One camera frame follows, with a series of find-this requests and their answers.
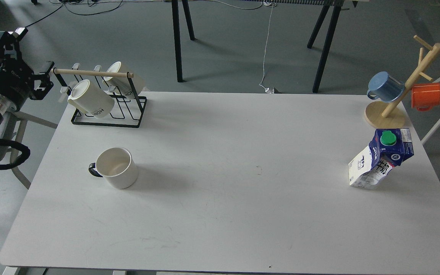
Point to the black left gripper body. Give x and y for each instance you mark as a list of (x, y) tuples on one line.
[(17, 79)]

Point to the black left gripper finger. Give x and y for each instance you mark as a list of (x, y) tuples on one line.
[(43, 75), (40, 92)]

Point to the white mug with black handle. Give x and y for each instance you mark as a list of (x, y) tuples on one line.
[(116, 166)]

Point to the blue and white milk carton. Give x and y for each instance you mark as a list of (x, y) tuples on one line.
[(386, 150)]

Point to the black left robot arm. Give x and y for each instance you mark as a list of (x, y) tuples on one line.
[(22, 150)]

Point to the front white mug on rack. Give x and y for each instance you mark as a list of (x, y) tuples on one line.
[(91, 100)]

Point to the white mug on rack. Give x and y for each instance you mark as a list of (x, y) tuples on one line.
[(121, 84), (91, 100)]

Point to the grey office chair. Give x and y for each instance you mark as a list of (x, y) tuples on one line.
[(7, 131)]

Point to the rear white mug on rack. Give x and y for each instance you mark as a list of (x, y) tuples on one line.
[(121, 84)]

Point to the black background table legs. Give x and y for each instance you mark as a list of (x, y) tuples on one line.
[(295, 47)]

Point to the blue enamel mug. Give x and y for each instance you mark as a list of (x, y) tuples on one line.
[(384, 87)]

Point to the wooden mug tree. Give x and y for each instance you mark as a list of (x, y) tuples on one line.
[(382, 115)]

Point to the orange enamel mug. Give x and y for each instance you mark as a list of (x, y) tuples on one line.
[(425, 96)]

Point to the black wire mug rack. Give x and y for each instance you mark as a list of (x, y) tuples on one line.
[(127, 113)]

